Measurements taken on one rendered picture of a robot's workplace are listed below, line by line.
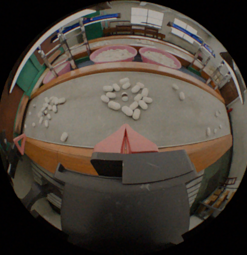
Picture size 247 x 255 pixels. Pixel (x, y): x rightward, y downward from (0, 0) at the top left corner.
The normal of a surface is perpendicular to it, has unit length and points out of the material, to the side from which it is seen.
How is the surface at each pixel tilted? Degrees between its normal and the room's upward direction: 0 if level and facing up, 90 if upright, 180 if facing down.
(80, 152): 45
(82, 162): 0
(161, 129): 0
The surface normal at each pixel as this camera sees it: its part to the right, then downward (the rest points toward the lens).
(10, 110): 1.00, 0.00
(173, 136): 0.00, -0.23
